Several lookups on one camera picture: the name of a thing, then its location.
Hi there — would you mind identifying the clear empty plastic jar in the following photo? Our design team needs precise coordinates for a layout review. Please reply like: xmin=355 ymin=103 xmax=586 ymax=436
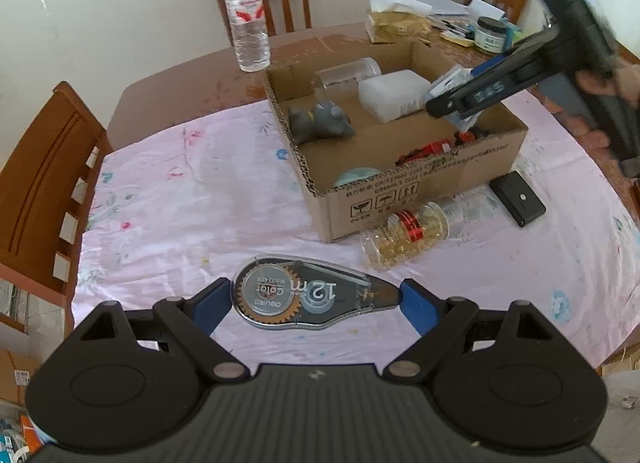
xmin=311 ymin=57 xmax=382 ymax=93

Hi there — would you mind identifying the correction tape dispenser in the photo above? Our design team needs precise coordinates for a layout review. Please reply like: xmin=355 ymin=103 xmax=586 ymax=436
xmin=231 ymin=255 xmax=401 ymax=330

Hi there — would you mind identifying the gold tissue pack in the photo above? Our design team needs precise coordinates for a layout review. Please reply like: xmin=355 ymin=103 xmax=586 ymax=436
xmin=364 ymin=0 xmax=433 ymax=44

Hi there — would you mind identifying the pink floral tablecloth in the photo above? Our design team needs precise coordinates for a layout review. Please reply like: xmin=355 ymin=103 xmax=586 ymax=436
xmin=72 ymin=94 xmax=639 ymax=365

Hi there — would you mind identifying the person's right hand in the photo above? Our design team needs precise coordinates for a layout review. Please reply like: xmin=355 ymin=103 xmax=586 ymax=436
xmin=576 ymin=58 xmax=640 ymax=108

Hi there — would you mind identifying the dark-lid glass jar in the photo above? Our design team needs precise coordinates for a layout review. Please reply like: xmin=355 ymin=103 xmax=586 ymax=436
xmin=474 ymin=16 xmax=508 ymax=55

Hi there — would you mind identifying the black flat box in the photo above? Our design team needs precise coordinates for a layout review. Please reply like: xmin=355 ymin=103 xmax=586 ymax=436
xmin=489 ymin=171 xmax=546 ymax=228

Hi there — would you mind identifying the red toy train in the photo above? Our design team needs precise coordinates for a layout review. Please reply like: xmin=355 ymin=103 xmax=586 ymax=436
xmin=395 ymin=126 xmax=490 ymax=166

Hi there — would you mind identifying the brown cardboard box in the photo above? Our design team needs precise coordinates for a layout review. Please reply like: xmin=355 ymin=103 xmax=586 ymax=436
xmin=265 ymin=42 xmax=528 ymax=242

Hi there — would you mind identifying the white translucent plastic bottle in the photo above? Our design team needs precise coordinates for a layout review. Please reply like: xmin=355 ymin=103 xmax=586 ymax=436
xmin=358 ymin=69 xmax=432 ymax=123

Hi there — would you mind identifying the wooden chair left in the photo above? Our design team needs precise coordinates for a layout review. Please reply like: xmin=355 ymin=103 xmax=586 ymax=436
xmin=1 ymin=81 xmax=113 ymax=334

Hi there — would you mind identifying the grey plush toy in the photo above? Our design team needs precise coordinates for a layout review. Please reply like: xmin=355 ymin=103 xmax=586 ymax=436
xmin=288 ymin=101 xmax=356 ymax=145

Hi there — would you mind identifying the clear water bottle red label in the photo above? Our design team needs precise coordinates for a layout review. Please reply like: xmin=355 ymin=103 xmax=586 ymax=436
xmin=224 ymin=0 xmax=270 ymax=73

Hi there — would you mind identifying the light blue egg-shaped case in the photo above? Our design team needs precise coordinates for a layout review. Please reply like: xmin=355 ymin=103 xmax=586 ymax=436
xmin=333 ymin=168 xmax=380 ymax=187

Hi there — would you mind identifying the capsule bottle silver cap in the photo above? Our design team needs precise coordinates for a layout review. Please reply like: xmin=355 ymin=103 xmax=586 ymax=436
xmin=361 ymin=198 xmax=464 ymax=270

